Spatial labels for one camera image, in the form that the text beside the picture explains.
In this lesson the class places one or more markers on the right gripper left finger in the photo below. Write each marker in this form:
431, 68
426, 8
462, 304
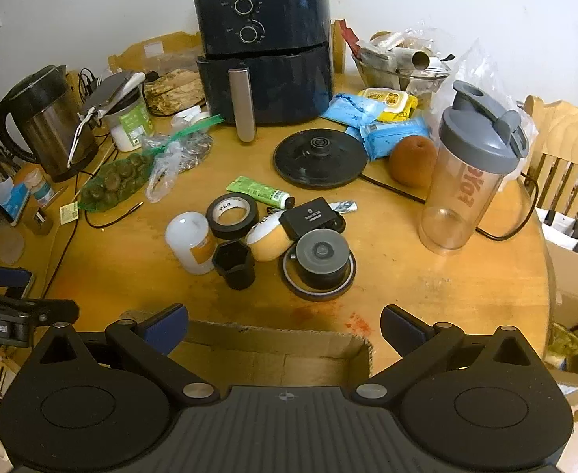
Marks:
143, 347

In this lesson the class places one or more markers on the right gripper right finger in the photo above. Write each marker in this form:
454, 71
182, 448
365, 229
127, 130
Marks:
425, 350

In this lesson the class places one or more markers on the black hexagonal cup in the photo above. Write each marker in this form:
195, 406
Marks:
234, 262

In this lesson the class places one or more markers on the black tape roll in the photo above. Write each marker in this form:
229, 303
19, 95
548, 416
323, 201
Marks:
232, 215

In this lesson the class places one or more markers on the amber kapton tape roll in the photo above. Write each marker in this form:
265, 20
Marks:
288, 266

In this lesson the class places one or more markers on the shiba dog plush case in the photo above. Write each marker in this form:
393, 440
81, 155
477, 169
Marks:
268, 239

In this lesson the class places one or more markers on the black rectangular box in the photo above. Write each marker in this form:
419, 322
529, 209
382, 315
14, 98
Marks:
315, 214

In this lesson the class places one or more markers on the green cream tube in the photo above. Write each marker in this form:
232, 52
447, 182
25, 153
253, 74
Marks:
262, 193

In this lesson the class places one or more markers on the cardboard box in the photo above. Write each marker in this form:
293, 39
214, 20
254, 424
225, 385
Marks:
227, 355

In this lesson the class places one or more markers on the marble pattern flat bar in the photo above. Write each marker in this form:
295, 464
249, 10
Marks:
344, 207

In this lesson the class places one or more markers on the green net bag of nuts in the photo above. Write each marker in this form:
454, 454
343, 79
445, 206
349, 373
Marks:
115, 182

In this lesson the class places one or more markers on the steel electric kettle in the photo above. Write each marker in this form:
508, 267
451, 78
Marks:
38, 120

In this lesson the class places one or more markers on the brown round pear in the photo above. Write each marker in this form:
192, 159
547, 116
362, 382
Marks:
412, 160

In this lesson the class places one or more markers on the clear plastic bag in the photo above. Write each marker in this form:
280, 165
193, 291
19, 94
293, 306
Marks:
173, 154

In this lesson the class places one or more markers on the clear shaker bottle grey lid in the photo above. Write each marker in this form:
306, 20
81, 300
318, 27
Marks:
481, 142

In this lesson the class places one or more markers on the blue wipes pack right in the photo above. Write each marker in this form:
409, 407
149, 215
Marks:
379, 139

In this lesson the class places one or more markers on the blue wipes pack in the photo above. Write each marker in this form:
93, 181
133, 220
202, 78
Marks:
353, 110
379, 139

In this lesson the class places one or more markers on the black kettle base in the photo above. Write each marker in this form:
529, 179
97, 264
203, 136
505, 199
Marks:
319, 159

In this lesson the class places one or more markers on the white tub green label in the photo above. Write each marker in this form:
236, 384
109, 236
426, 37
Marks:
129, 121

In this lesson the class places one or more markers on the wooden chair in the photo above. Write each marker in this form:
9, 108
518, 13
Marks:
554, 159

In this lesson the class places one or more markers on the yellow wipes pack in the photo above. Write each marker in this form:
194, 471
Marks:
399, 106

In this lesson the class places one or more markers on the blue wipes pack left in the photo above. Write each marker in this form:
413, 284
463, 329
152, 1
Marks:
353, 110

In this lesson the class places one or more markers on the grey power bank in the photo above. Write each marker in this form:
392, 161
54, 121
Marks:
106, 91

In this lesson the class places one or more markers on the brown bark slab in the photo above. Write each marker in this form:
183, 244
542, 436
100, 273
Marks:
173, 92

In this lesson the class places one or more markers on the glass bowl with clutter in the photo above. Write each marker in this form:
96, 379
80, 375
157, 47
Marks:
412, 60

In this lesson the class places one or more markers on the dark blue air fryer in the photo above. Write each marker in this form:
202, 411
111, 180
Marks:
284, 45

